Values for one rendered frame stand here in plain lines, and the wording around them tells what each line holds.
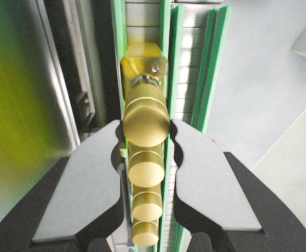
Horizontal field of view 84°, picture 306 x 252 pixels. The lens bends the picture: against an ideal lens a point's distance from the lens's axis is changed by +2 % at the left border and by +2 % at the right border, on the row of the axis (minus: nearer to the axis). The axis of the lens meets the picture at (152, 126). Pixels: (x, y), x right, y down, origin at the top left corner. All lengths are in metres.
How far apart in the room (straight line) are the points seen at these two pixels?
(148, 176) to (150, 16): 0.31
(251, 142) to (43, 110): 0.71
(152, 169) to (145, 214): 0.07
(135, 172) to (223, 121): 0.54
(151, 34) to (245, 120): 0.47
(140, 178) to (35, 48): 0.19
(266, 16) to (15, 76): 0.57
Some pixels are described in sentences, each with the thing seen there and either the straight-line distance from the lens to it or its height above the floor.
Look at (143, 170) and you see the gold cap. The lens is 0.16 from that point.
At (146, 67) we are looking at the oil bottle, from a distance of 0.19.
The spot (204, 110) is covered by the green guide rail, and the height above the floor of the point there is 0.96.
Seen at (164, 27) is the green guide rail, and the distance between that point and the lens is 0.31.
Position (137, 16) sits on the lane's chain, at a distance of 0.39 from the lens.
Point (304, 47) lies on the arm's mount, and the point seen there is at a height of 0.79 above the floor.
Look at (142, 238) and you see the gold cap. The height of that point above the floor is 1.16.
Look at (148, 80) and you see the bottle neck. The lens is 0.17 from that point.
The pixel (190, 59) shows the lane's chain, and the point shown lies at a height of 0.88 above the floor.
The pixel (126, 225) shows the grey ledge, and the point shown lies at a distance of 0.82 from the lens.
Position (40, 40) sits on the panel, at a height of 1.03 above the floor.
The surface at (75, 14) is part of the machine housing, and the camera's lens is 0.50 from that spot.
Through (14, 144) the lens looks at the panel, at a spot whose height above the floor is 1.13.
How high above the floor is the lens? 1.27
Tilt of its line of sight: 59 degrees down
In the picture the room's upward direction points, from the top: 174 degrees clockwise
